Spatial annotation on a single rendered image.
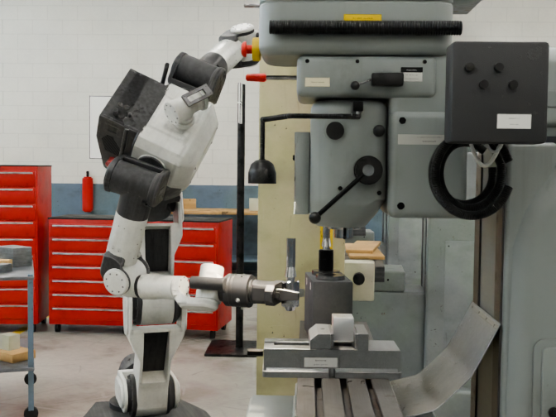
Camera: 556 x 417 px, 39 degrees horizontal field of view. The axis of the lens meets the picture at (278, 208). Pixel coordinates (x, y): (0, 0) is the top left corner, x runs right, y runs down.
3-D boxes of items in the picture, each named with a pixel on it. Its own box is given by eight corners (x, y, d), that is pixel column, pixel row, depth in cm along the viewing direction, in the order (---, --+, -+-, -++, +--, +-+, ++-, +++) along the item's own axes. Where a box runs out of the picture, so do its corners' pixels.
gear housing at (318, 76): (296, 96, 187) (296, 54, 187) (297, 104, 212) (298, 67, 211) (436, 98, 186) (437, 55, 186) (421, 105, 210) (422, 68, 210)
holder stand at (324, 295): (312, 343, 232) (313, 277, 231) (304, 328, 254) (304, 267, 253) (352, 343, 233) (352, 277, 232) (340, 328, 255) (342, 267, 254)
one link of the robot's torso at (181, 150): (79, 191, 236) (88, 122, 207) (128, 113, 255) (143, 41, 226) (168, 232, 238) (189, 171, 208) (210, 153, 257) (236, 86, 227)
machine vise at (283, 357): (262, 377, 194) (262, 333, 194) (263, 362, 209) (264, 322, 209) (401, 379, 194) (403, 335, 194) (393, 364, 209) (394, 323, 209)
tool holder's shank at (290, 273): (284, 279, 207) (285, 237, 206) (295, 279, 207) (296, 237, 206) (285, 280, 204) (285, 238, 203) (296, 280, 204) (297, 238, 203)
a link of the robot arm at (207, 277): (239, 310, 212) (200, 308, 215) (245, 273, 216) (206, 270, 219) (226, 299, 202) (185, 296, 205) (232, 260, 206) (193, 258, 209)
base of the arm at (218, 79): (167, 97, 242) (161, 81, 231) (185, 62, 245) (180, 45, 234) (211, 115, 240) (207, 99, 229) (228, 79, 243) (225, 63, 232)
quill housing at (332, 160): (309, 228, 191) (310, 97, 189) (309, 222, 211) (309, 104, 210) (386, 229, 190) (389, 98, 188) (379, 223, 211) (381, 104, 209)
